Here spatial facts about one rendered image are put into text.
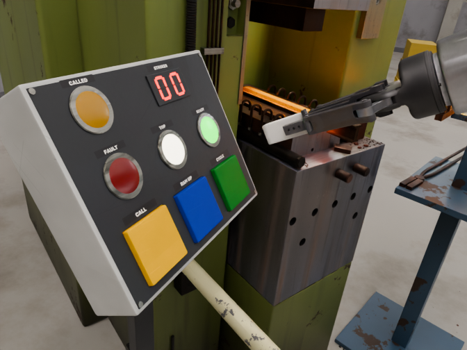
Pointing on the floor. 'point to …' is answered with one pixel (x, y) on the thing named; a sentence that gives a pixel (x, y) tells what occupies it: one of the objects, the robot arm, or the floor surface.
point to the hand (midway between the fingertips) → (287, 128)
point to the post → (142, 330)
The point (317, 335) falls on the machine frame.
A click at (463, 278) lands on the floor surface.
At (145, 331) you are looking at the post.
